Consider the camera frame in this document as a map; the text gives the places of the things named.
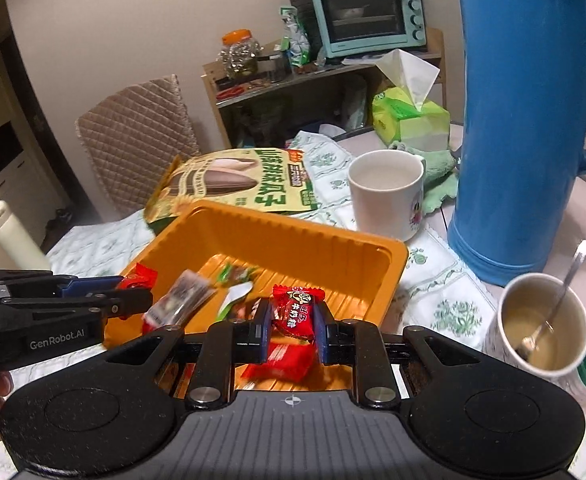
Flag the sunflower seed bag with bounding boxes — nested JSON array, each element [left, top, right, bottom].
[[144, 147, 324, 226]]

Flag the metal spoon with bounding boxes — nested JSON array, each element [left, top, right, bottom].
[[515, 240, 586, 361]]

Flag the white cabinet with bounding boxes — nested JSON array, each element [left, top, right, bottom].
[[0, 35, 59, 271]]

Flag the dark glass jar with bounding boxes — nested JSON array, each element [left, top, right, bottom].
[[263, 52, 291, 83]]

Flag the quilted beige chair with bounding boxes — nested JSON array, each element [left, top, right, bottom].
[[74, 74, 201, 221]]

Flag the blue thermos jug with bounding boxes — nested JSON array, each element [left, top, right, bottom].
[[447, 0, 586, 287]]

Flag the orange plastic tray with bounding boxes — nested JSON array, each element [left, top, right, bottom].
[[104, 199, 410, 396]]

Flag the patterned cup with drink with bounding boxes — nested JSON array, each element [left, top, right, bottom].
[[484, 272, 586, 381]]

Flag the green cloth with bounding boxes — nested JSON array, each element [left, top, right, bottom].
[[388, 140, 461, 213]]

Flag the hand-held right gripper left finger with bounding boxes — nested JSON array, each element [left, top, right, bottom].
[[106, 300, 274, 409]]

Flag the white insulated bottle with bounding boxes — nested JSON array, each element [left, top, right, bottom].
[[0, 200, 51, 271]]

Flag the green candy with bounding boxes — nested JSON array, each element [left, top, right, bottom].
[[217, 262, 261, 283]]

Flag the green white snack packet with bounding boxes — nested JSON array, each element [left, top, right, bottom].
[[218, 282, 255, 322]]

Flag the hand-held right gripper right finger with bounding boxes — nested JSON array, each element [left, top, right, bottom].
[[315, 302, 481, 409]]

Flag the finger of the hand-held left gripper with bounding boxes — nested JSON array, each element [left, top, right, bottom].
[[0, 288, 154, 323], [0, 269, 124, 306]]

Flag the orange-lid clear jar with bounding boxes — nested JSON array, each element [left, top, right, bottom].
[[217, 29, 264, 80]]

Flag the teal toaster oven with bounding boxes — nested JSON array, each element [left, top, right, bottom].
[[309, 0, 428, 59]]

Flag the green white snack bag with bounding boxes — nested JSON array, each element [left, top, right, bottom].
[[279, 6, 311, 68]]

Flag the dark red candy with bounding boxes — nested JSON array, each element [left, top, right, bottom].
[[271, 284, 324, 343]]

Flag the grey snack packet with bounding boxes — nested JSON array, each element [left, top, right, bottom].
[[153, 270, 213, 328]]

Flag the wooden shelf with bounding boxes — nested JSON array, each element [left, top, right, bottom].
[[202, 27, 446, 148]]

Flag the green tissue pack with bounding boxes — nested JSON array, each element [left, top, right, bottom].
[[371, 49, 451, 147]]

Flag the white printed mug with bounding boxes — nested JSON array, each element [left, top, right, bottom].
[[348, 149, 426, 243]]

